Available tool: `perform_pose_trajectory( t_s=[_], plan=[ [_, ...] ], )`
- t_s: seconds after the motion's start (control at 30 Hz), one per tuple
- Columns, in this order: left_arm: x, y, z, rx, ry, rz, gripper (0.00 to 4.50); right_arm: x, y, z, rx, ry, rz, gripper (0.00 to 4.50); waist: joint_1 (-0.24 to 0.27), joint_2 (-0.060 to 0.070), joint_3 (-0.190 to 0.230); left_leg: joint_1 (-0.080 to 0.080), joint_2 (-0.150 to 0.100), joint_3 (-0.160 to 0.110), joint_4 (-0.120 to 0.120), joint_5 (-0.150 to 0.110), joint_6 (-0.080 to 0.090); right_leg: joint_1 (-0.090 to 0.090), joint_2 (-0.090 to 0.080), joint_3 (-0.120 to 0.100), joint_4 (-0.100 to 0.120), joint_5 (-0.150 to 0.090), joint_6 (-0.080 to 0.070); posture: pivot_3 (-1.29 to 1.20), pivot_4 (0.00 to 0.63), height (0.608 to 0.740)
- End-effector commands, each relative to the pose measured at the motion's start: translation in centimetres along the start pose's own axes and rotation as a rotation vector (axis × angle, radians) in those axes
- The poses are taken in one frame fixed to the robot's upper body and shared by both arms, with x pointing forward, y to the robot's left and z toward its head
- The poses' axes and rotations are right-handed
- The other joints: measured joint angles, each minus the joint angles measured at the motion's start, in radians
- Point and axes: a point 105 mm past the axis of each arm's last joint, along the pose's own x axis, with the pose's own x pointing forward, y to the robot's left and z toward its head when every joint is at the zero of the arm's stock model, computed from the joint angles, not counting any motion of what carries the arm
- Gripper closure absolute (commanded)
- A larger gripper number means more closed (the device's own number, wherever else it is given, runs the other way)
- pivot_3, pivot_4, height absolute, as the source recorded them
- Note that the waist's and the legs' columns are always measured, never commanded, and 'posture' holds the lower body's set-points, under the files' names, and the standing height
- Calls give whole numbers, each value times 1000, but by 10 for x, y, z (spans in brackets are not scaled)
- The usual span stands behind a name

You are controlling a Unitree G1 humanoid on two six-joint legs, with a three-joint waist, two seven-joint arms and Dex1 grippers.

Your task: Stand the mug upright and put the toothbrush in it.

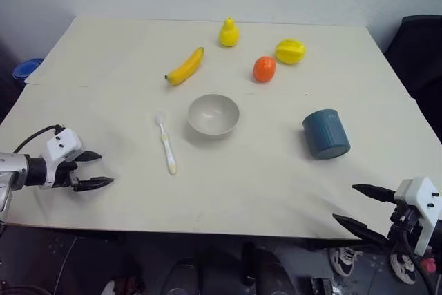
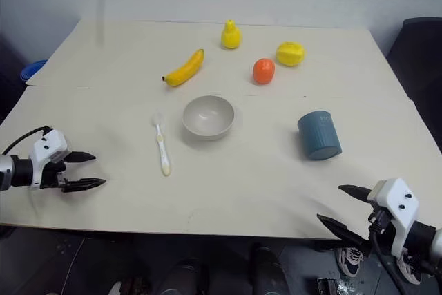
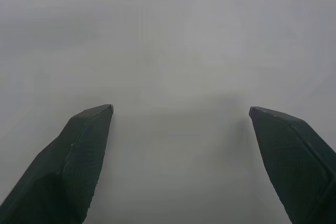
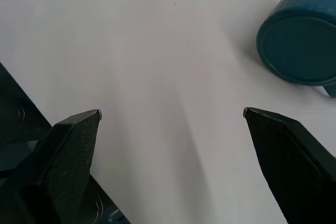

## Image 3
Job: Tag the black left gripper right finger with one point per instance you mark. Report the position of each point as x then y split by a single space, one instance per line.
296 161

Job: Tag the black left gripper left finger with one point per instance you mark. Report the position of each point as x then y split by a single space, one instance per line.
65 171

